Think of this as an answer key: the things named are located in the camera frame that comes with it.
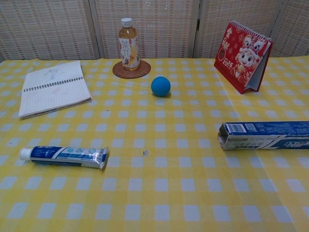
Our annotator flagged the blue and white toothpaste tube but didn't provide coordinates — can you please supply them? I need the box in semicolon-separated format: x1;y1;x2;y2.
19;145;110;171

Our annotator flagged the beige woven folding screen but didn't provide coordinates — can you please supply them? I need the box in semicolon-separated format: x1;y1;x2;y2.
0;0;309;61

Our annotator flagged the blue ball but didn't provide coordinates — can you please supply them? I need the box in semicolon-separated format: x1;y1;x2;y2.
151;76;171;98

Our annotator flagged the red desk calendar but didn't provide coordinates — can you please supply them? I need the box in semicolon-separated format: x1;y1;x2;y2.
213;20;273;94

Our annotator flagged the blue toothpaste carton box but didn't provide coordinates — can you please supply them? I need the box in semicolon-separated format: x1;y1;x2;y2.
217;121;309;151

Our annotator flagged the brown woven round coaster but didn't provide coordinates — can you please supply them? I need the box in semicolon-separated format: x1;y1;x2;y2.
112;59;152;79

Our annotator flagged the open white spiral notebook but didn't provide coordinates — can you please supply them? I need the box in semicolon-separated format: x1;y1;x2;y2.
18;60;93;119

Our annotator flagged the tea bottle with white cap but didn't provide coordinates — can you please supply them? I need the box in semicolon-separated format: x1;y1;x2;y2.
118;17;140;71

